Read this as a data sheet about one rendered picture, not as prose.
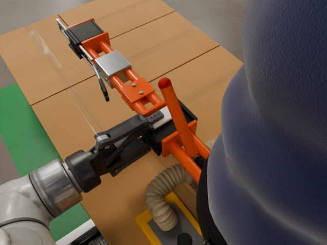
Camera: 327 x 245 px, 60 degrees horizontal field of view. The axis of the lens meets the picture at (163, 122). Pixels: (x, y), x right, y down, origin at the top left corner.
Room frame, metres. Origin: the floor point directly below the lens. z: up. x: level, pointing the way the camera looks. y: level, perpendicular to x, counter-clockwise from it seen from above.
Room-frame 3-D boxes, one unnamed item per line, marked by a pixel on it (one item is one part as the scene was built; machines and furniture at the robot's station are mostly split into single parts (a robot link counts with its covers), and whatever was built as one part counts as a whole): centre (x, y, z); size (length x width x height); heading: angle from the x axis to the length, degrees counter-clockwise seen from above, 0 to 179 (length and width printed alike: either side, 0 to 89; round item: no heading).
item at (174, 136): (0.33, -0.01, 1.08); 0.10 x 0.08 x 0.06; 126
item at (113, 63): (0.50, 0.12, 1.07); 0.07 x 0.07 x 0.04; 36
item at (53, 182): (0.20, 0.19, 1.07); 0.09 x 0.06 x 0.09; 36
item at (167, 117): (0.34, 0.00, 1.10); 0.07 x 0.03 x 0.01; 126
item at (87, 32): (0.61, 0.19, 1.08); 0.08 x 0.07 x 0.05; 36
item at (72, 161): (0.24, 0.13, 1.08); 0.09 x 0.07 x 0.08; 126
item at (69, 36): (0.54, 0.21, 1.08); 0.31 x 0.03 x 0.05; 36
